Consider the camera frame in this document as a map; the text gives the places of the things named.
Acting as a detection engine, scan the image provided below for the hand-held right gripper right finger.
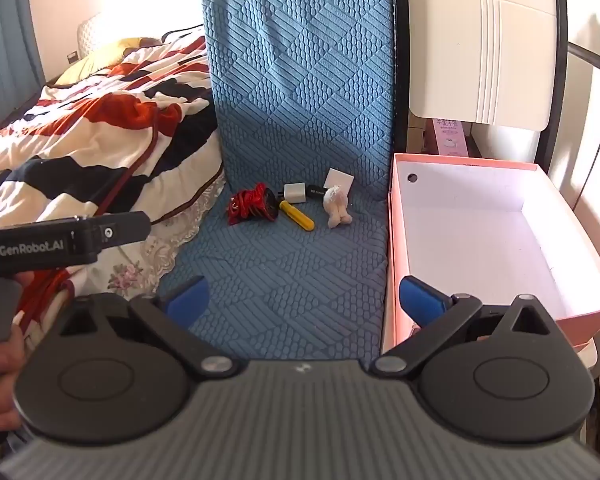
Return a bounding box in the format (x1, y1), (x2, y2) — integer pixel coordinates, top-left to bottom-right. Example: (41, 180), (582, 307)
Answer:
(369, 276), (554, 380)

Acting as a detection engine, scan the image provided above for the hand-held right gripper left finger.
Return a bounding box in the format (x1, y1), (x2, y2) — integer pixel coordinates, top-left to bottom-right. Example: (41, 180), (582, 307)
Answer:
(57, 276), (243, 381)

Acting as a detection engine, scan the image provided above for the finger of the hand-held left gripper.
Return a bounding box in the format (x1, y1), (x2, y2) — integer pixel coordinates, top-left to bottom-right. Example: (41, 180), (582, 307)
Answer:
(100, 211), (151, 253)

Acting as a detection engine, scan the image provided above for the pink shoe box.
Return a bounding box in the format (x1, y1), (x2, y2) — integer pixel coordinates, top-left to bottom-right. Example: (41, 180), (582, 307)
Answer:
(382, 152), (600, 356)

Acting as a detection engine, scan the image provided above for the white plush toy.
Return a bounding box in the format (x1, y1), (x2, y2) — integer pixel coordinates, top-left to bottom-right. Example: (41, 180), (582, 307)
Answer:
(322, 185), (354, 228)

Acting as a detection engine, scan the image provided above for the large white charger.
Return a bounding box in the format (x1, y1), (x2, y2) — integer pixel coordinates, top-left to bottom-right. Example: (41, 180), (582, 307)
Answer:
(324, 168), (355, 196)

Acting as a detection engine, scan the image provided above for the small white charger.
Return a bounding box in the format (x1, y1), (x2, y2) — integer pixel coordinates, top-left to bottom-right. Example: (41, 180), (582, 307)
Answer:
(278, 182), (308, 204)

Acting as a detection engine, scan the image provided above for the person's left hand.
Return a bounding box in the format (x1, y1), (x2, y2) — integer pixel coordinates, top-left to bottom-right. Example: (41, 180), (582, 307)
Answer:
(0, 270), (37, 433)

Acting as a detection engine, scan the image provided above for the floral lace bed skirt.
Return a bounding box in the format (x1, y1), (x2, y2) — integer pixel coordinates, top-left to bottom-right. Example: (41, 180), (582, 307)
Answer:
(75, 170), (228, 297)

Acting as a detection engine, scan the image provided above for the striped blanket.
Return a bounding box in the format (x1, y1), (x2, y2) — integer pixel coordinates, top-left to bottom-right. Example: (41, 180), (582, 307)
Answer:
(0, 35), (225, 356)

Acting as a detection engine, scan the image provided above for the yellow stick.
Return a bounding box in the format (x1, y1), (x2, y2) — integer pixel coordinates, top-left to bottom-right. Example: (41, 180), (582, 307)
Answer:
(279, 200), (315, 232)

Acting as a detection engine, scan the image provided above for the pink carton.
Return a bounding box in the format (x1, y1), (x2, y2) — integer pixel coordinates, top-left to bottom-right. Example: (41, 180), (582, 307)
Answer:
(432, 119), (473, 157)

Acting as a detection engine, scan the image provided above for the brown cardboard box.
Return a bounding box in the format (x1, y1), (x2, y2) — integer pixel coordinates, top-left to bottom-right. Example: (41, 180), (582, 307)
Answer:
(407, 114), (435, 154)

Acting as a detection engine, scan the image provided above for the yellow pillow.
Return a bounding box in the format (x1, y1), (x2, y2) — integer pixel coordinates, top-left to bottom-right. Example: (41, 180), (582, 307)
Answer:
(55, 37), (151, 86)

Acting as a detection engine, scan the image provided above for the white headboard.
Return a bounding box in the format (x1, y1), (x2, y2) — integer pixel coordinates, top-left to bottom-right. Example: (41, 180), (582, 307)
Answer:
(76, 12), (112, 56)

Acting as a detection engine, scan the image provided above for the blue curtain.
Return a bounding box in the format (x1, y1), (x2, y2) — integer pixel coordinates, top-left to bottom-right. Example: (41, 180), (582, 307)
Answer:
(0, 0), (46, 131)

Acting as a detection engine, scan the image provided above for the blue textured chair cover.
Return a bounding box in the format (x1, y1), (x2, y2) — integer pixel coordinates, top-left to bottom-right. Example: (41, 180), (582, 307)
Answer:
(157, 0), (398, 361)

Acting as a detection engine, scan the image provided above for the cream folding chair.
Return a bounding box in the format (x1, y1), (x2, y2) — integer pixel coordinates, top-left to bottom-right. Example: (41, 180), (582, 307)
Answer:
(390, 0), (600, 211)

